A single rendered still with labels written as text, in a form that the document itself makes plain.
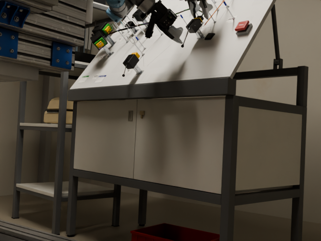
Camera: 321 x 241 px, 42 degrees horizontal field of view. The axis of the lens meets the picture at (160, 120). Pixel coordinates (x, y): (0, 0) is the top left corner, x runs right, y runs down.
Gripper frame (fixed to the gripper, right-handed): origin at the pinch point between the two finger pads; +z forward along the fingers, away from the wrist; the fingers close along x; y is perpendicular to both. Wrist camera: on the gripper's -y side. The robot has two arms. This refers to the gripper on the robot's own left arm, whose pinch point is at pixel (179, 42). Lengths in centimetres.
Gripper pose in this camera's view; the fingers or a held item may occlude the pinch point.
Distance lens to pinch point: 197.5
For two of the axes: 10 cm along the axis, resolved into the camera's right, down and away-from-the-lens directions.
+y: 6.8, -5.9, -4.3
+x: 1.5, -4.7, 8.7
